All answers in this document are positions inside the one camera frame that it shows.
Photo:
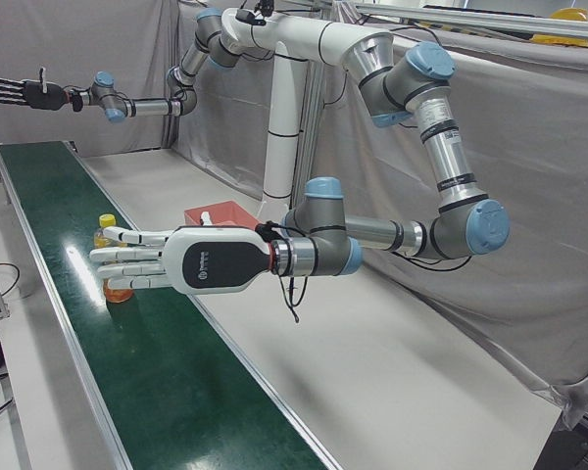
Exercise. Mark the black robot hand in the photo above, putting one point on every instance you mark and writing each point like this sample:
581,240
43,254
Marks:
44,98

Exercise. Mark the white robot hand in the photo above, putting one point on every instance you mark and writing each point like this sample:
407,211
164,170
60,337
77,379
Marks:
210,259

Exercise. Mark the yellow-capped orange drink bottle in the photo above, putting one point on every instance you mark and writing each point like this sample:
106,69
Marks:
117,294

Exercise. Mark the UR5e robot arm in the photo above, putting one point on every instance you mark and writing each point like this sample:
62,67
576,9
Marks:
152,106
446,147

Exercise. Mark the pink plastic basket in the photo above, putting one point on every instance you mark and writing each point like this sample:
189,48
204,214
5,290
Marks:
220,213

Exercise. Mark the grey fabric curtain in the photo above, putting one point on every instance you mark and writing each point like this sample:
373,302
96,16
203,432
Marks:
78,39
529,196

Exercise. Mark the green conveyor belt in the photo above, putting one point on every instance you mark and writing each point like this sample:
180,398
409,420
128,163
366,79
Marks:
152,367

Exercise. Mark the white robot torso column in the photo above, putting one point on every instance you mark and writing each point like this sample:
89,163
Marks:
279,122

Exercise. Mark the aluminium profile column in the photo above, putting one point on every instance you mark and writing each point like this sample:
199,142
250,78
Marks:
313,122

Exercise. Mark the yellow hard hat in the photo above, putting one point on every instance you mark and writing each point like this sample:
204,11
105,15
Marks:
563,40
571,14

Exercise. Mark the black head camera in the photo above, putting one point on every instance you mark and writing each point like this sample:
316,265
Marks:
249,17

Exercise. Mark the aluminium frame beam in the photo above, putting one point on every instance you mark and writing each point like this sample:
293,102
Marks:
470,19

